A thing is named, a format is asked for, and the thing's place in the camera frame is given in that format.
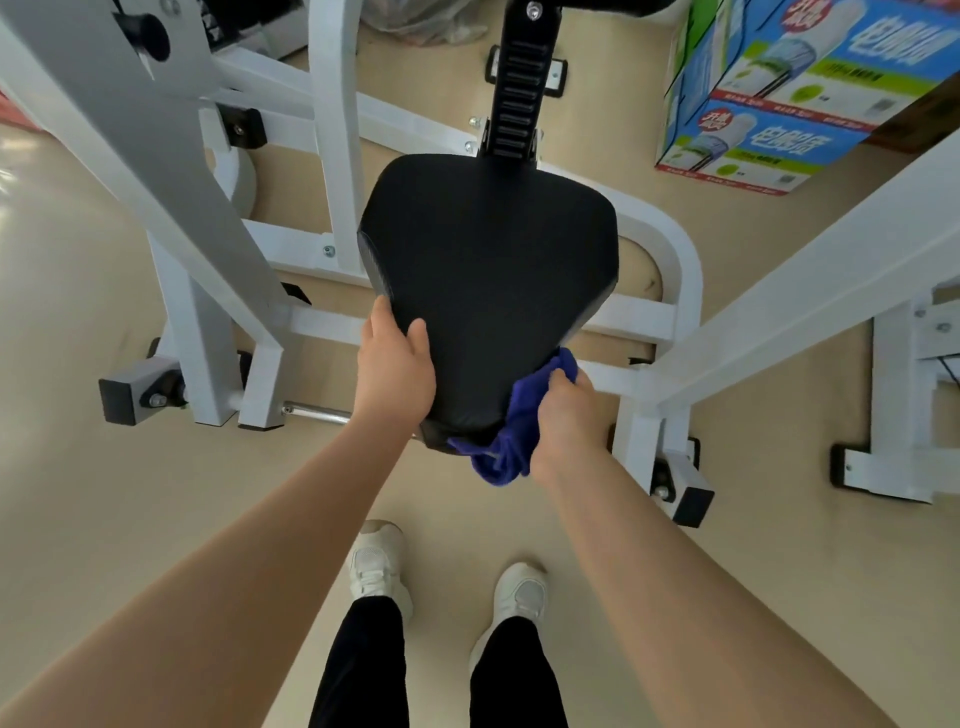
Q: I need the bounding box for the person's left hand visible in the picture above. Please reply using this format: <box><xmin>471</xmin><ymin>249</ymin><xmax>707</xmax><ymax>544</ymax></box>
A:
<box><xmin>350</xmin><ymin>294</ymin><xmax>438</xmax><ymax>438</ymax></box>

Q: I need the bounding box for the person's right hand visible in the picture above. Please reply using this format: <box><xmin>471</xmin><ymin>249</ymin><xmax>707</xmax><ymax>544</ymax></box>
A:
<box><xmin>529</xmin><ymin>367</ymin><xmax>612</xmax><ymax>483</ymax></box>

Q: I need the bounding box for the blue cleaning cloth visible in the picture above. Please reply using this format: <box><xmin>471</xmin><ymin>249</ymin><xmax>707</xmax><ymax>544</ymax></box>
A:
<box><xmin>447</xmin><ymin>347</ymin><xmax>580</xmax><ymax>487</ymax></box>

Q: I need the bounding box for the black padded machine seat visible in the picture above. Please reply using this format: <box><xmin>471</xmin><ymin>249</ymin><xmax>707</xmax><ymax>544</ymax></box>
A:
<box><xmin>357</xmin><ymin>153</ymin><xmax>621</xmax><ymax>453</ymax></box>

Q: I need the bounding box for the person's left forearm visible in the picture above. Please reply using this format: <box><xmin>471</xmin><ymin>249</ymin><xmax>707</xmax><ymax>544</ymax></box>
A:
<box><xmin>0</xmin><ymin>411</ymin><xmax>421</xmax><ymax>728</ymax></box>

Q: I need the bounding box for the person's right forearm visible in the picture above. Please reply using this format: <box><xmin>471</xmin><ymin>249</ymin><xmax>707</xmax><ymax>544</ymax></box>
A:
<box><xmin>534</xmin><ymin>448</ymin><xmax>897</xmax><ymax>728</ymax></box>

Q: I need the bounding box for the chrome steel rod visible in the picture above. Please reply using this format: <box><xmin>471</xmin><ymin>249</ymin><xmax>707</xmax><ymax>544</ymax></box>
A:
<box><xmin>282</xmin><ymin>403</ymin><xmax>354</xmax><ymax>425</ymax></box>

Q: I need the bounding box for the white sneaker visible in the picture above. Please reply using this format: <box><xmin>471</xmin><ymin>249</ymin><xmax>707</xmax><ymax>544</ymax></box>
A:
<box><xmin>469</xmin><ymin>562</ymin><xmax>549</xmax><ymax>672</ymax></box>
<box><xmin>348</xmin><ymin>519</ymin><xmax>414</xmax><ymax>622</ymax></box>

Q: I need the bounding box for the black trouser leg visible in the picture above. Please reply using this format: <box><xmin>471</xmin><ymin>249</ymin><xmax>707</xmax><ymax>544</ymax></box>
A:
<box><xmin>308</xmin><ymin>596</ymin><xmax>411</xmax><ymax>728</ymax></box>
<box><xmin>468</xmin><ymin>617</ymin><xmax>570</xmax><ymax>728</ymax></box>

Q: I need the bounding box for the blue green printed carton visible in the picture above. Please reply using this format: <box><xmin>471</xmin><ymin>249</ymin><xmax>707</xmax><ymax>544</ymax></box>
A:
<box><xmin>663</xmin><ymin>0</ymin><xmax>960</xmax><ymax>130</ymax></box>
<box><xmin>654</xmin><ymin>91</ymin><xmax>873</xmax><ymax>198</ymax></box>

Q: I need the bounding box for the clear plastic bag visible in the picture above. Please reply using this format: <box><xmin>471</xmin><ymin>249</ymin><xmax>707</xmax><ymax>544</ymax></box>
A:
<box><xmin>358</xmin><ymin>0</ymin><xmax>489</xmax><ymax>48</ymax></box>

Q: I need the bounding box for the black round knob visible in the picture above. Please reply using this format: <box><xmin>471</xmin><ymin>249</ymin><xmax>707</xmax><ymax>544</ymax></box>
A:
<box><xmin>112</xmin><ymin>11</ymin><xmax>172</xmax><ymax>63</ymax></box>

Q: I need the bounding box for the brown cardboard box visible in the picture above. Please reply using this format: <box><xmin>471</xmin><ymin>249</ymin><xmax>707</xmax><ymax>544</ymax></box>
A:
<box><xmin>864</xmin><ymin>88</ymin><xmax>960</xmax><ymax>156</ymax></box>

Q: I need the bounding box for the white gym machine frame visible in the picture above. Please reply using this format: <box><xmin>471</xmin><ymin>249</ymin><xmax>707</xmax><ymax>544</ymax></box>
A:
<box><xmin>0</xmin><ymin>0</ymin><xmax>960</xmax><ymax>530</ymax></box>

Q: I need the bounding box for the black seat adjustment post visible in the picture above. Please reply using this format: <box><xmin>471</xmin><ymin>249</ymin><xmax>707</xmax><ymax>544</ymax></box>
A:
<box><xmin>477</xmin><ymin>0</ymin><xmax>565</xmax><ymax>162</ymax></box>

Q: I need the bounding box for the white metal stand frame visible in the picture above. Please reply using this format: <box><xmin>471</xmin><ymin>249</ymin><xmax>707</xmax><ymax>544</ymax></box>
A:
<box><xmin>829</xmin><ymin>281</ymin><xmax>960</xmax><ymax>505</ymax></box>

